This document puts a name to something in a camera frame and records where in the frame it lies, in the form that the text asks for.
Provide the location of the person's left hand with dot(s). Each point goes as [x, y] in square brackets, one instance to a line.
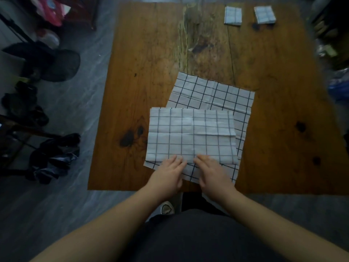
[167, 180]

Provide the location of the black blue bag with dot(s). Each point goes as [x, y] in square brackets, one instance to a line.
[53, 158]

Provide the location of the dark shelf unit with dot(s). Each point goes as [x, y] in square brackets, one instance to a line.
[332, 13]

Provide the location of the black standing fan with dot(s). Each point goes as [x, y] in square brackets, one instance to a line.
[62, 65]

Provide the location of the person's black trousers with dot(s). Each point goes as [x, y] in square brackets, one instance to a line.
[193, 201]

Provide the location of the black backpack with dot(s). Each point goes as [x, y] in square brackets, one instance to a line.
[346, 143]

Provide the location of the person's black top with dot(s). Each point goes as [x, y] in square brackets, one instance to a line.
[201, 240]

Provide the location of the pile of packaging scraps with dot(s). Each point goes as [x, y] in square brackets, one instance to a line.
[325, 43]

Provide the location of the blue plastic bag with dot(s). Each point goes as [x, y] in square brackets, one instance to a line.
[339, 84]

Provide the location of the person's white left shoe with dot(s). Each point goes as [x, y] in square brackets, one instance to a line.
[167, 208]

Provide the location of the person's right forearm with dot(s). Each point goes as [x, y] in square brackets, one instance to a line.
[286, 231]

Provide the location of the person's left forearm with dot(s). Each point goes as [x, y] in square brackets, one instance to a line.
[103, 231]

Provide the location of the person's right hand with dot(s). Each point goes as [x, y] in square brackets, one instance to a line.
[215, 180]

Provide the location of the pink plastic bag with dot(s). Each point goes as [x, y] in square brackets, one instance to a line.
[47, 10]

